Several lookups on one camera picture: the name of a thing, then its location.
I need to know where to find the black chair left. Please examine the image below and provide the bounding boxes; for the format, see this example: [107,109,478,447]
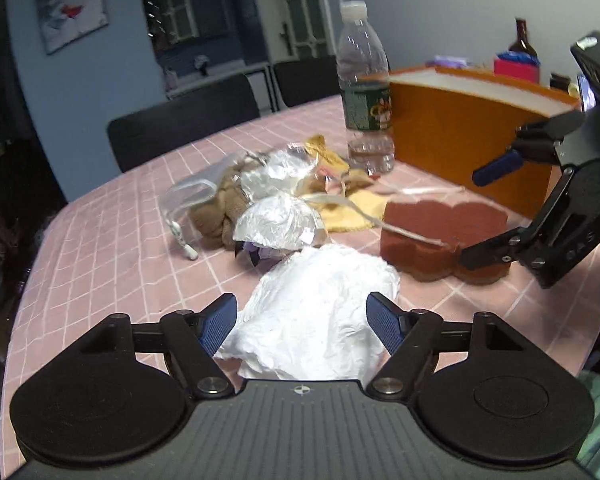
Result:
[107,74,260,172]

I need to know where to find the black chair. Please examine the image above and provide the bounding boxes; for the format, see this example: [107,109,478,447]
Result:
[107,74,260,172]
[273,55,340,107]

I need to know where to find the clear plastic water bottle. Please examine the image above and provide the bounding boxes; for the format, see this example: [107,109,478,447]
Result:
[336,0,394,176]

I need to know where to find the clear drawstring plastic bag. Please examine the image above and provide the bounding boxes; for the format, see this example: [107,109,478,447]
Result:
[158,151,246,261]

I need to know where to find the white glass-pane door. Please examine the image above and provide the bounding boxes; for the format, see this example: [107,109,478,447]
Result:
[257,0,336,63]

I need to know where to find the yellow cleaning cloth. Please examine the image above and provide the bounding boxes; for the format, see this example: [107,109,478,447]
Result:
[301,134,389,233]

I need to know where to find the orange storage box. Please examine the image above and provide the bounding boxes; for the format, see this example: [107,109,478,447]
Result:
[390,67,579,218]

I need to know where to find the purple wrapped item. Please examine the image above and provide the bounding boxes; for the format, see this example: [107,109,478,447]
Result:
[234,242,284,266]

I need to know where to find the pink box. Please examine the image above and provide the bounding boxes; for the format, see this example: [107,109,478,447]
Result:
[493,51,540,84]

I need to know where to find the silver foil pouch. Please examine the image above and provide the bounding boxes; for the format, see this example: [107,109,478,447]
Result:
[233,193,327,252]

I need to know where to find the black chair right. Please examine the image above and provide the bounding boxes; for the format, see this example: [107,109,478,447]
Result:
[273,55,340,107]

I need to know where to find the brown plush scrunchie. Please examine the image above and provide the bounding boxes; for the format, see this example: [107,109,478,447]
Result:
[188,158,253,250]

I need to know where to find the red-brown shaped sponge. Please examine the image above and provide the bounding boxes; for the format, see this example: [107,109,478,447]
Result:
[379,200,510,285]

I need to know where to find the brown glass bottle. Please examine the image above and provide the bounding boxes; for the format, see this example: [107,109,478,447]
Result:
[508,18,538,58]

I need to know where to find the white ribbon strap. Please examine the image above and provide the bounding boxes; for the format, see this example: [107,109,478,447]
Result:
[304,184,470,252]

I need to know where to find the framed wall picture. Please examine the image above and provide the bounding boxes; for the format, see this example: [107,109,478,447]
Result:
[34,0,109,55]

